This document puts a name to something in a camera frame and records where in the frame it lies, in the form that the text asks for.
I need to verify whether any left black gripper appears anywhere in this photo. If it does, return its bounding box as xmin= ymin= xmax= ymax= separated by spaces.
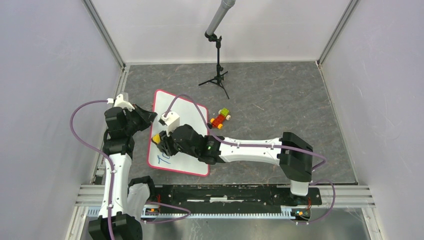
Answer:
xmin=124 ymin=103 xmax=158 ymax=135

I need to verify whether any yellow eraser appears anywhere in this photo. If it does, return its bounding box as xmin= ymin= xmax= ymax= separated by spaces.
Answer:
xmin=151 ymin=134 xmax=161 ymax=145

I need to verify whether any pink framed whiteboard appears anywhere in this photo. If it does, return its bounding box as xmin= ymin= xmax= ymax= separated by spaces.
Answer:
xmin=147 ymin=96 xmax=210 ymax=177

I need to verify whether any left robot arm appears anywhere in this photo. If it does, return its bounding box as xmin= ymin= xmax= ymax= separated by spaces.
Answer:
xmin=88 ymin=104 xmax=157 ymax=240

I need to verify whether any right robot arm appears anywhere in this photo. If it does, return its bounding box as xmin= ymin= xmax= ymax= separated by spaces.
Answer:
xmin=151 ymin=124 xmax=313 ymax=204

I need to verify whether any colourful toy brick car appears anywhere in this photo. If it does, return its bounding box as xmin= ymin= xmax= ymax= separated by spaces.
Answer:
xmin=208 ymin=108 xmax=232 ymax=129

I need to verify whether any microphone on black tripod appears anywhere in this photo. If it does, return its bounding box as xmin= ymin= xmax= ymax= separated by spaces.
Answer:
xmin=198 ymin=0 xmax=236 ymax=99

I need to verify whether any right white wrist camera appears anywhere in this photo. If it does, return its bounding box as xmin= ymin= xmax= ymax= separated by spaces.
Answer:
xmin=159 ymin=111 xmax=180 ymax=137

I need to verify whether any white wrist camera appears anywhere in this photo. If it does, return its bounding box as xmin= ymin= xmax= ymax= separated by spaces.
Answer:
xmin=106 ymin=92 xmax=135 ymax=112
xmin=159 ymin=111 xmax=180 ymax=137

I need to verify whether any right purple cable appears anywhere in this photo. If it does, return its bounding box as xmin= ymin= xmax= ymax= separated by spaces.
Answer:
xmin=163 ymin=94 xmax=336 ymax=226

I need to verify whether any purple cable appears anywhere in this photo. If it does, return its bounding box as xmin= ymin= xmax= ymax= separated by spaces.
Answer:
xmin=163 ymin=94 xmax=336 ymax=226
xmin=69 ymin=99 xmax=117 ymax=240

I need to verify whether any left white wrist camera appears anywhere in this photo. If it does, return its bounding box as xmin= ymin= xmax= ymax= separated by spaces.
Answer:
xmin=106 ymin=92 xmax=135 ymax=112

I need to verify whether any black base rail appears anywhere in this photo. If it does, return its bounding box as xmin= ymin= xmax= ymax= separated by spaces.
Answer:
xmin=154 ymin=184 xmax=322 ymax=214

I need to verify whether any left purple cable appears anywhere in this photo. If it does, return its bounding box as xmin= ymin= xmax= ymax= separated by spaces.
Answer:
xmin=69 ymin=99 xmax=117 ymax=240

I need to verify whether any white toothed cable duct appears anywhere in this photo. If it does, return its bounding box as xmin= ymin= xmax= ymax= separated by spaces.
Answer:
xmin=140 ymin=206 xmax=311 ymax=221

